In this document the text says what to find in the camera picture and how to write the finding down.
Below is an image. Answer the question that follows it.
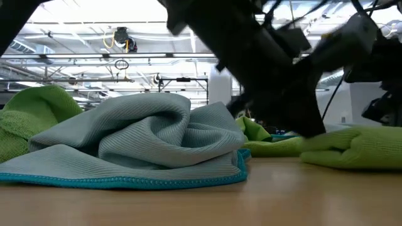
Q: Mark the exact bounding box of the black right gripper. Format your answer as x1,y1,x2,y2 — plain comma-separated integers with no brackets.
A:
361,81,402,126

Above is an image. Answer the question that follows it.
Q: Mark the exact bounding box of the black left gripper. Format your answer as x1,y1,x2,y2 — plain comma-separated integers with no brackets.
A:
158,0,327,138

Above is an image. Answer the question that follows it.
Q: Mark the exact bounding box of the green microfiber towel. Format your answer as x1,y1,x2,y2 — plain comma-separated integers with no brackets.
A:
300,125,402,170
235,116,304,158
0,85,83,164

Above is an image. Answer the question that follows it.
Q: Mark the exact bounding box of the white column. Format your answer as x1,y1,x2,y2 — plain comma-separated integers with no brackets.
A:
209,67,233,106

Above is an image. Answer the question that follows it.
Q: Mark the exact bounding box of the black overhead rig frame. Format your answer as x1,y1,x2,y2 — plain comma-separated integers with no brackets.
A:
158,77,210,104

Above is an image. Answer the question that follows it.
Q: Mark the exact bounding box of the black cable reel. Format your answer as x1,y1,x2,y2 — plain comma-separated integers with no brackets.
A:
112,26,138,53

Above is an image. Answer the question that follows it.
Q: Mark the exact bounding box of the silver air duct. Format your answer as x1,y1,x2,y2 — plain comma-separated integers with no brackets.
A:
9,39,56,65

